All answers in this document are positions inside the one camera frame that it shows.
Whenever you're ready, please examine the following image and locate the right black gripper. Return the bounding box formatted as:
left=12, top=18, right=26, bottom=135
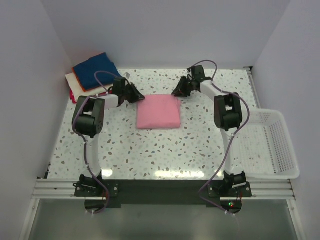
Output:
left=172, top=76, right=195, bottom=98

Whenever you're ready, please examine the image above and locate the pink t shirt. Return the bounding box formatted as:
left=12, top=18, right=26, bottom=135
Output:
left=136, top=94, right=181, bottom=130

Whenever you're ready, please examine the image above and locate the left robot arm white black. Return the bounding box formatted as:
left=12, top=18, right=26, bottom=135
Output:
left=71, top=77, right=146, bottom=196

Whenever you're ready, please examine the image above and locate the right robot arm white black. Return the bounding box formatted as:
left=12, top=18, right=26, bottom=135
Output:
left=172, top=64, right=250, bottom=197

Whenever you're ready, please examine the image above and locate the orange folded t shirt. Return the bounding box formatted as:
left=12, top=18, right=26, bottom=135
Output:
left=72, top=67, right=87, bottom=92

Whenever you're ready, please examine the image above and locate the blue folded t shirt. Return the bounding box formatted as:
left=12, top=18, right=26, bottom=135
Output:
left=74, top=52, right=120, bottom=91

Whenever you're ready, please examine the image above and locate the white folded t shirt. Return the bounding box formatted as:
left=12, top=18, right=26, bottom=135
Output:
left=65, top=73, right=106, bottom=99

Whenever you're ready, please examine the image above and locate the red folded t shirt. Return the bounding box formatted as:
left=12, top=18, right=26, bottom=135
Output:
left=69, top=89, right=77, bottom=104

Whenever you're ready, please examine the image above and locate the white plastic laundry basket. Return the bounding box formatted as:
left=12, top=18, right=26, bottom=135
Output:
left=230, top=109, right=300, bottom=180

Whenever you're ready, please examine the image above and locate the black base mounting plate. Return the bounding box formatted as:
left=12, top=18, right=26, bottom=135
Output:
left=73, top=176, right=253, bottom=213

